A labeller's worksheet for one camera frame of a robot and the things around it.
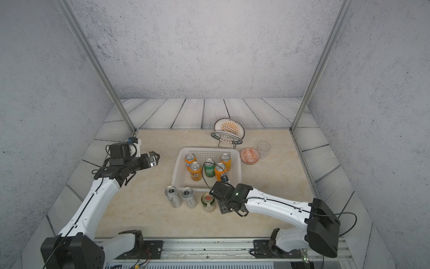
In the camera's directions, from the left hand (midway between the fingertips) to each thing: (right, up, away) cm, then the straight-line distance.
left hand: (153, 156), depth 81 cm
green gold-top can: (+27, -20, -5) cm, 34 cm away
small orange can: (+19, -9, +7) cm, 22 cm away
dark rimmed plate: (+36, +10, +10) cm, 38 cm away
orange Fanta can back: (+15, -2, +10) cm, 18 cm away
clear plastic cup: (+59, +3, +24) cm, 63 cm away
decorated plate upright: (+38, +17, +20) cm, 46 cm away
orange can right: (+35, -2, +10) cm, 36 cm away
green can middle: (+26, -6, +8) cm, 28 cm away
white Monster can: (+17, -17, -6) cm, 25 cm away
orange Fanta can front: (+31, -9, +6) cm, 33 cm away
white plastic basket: (+11, -14, +10) cm, 20 cm away
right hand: (+36, -22, -3) cm, 42 cm away
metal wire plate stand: (+41, +4, +26) cm, 49 cm away
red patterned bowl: (+50, -2, +23) cm, 55 cm away
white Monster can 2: (+10, -17, -4) cm, 20 cm away
